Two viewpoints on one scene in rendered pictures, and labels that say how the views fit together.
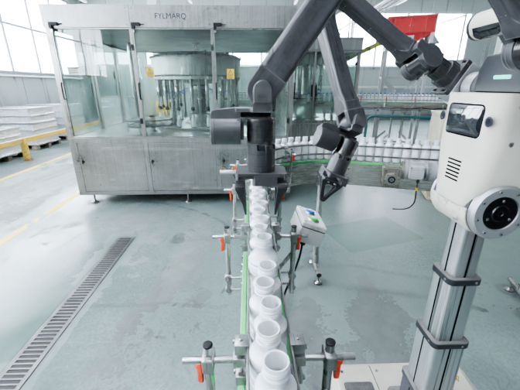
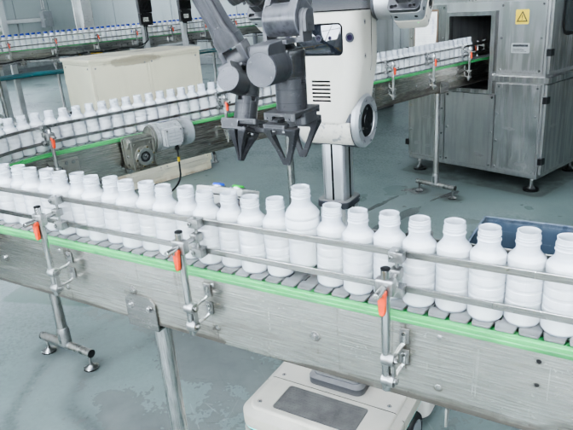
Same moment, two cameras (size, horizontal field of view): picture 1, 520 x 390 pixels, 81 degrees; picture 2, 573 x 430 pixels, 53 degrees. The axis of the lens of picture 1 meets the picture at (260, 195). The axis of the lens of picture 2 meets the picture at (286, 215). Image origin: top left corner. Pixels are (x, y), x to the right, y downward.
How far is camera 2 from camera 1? 0.89 m
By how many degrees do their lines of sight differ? 53
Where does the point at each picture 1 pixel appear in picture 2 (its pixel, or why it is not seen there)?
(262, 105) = (307, 33)
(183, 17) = not seen: outside the picture
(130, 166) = not seen: outside the picture
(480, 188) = (354, 101)
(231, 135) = (287, 71)
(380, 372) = (288, 373)
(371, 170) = (107, 153)
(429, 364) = not seen: hidden behind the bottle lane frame
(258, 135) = (301, 66)
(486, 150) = (352, 63)
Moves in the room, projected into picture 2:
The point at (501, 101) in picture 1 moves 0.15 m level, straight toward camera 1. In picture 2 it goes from (354, 18) to (381, 18)
